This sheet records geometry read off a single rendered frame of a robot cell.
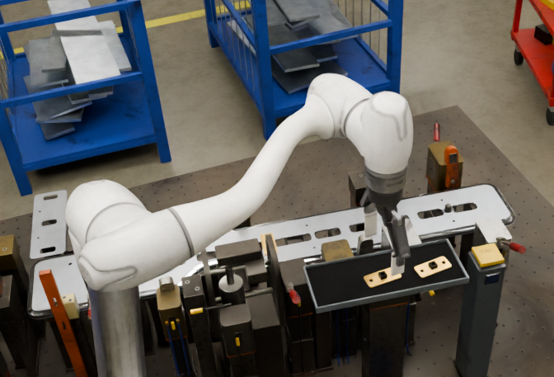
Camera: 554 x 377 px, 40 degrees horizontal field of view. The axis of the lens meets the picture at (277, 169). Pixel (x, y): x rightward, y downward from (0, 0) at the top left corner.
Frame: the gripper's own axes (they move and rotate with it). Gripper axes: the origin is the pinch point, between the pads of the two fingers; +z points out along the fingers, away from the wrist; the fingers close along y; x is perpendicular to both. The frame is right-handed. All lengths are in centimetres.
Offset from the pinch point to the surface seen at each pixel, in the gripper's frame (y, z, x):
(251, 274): -14.0, 9.1, -28.4
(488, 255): 4.0, 8.9, 26.3
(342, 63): -242, 107, 98
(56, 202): -82, 25, -70
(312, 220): -41.4, 24.9, -1.3
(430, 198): -36, 25, 34
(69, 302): -33, 18, -72
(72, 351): -31, 35, -75
